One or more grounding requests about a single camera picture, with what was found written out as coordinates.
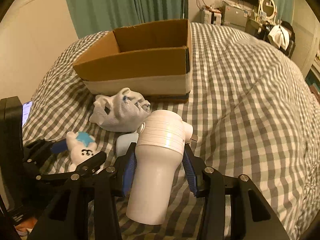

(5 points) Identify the small grey refrigerator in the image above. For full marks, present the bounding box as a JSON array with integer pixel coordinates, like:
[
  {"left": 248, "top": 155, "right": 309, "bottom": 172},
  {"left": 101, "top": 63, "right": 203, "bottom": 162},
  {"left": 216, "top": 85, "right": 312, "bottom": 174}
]
[{"left": 222, "top": 5, "right": 248, "bottom": 29}]

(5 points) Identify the chair with white garment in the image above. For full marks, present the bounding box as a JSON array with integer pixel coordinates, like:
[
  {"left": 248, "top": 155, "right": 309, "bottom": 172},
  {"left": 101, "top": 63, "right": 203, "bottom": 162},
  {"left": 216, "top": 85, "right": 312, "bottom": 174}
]
[{"left": 266, "top": 21, "right": 296, "bottom": 59}]

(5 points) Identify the white suitcase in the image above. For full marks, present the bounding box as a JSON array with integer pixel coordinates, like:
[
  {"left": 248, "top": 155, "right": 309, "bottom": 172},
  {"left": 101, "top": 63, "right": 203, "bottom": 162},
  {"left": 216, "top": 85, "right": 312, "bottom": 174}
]
[{"left": 201, "top": 10, "right": 222, "bottom": 25}]

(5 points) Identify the wooden vanity desk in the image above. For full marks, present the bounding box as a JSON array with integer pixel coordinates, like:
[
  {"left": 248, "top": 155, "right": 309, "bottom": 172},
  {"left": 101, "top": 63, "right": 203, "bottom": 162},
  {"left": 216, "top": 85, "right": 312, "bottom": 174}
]
[{"left": 245, "top": 18, "right": 273, "bottom": 41}]

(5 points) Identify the grey white checkered duvet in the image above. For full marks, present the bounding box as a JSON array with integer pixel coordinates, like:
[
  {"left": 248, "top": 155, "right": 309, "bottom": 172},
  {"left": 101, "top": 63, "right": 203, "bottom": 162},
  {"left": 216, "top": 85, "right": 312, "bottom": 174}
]
[{"left": 23, "top": 23, "right": 319, "bottom": 239}]

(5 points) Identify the green curtain left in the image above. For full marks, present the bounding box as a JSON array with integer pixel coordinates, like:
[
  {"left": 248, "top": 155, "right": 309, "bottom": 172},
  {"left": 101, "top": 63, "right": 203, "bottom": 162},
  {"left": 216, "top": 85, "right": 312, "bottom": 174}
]
[{"left": 66, "top": 0, "right": 188, "bottom": 38}]

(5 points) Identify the white smartphone lit screen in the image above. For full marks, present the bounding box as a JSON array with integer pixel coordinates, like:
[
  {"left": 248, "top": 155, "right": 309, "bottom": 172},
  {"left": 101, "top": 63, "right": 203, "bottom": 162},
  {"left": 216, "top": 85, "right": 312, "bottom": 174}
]
[{"left": 22, "top": 101, "right": 33, "bottom": 126}]

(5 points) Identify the white oval vanity mirror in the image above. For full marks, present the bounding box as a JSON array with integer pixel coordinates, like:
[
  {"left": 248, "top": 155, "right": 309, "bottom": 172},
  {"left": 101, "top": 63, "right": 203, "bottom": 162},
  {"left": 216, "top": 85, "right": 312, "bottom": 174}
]
[{"left": 259, "top": 0, "right": 277, "bottom": 22}]

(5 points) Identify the white bunny plush toy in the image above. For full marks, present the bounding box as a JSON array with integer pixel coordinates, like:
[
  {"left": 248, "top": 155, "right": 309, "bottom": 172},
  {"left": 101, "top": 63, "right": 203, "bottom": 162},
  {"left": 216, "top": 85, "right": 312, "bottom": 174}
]
[{"left": 66, "top": 132, "right": 98, "bottom": 172}]

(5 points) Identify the white folded sock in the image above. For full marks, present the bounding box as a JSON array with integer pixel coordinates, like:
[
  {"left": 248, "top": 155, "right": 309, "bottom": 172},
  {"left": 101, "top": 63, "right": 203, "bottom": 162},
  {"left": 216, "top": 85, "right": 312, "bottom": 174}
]
[{"left": 89, "top": 88, "right": 150, "bottom": 133}]

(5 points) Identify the brown cardboard box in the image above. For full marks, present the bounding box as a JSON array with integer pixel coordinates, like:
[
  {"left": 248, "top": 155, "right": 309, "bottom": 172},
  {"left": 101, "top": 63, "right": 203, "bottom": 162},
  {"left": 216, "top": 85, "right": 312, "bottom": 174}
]
[{"left": 73, "top": 19, "right": 193, "bottom": 102}]

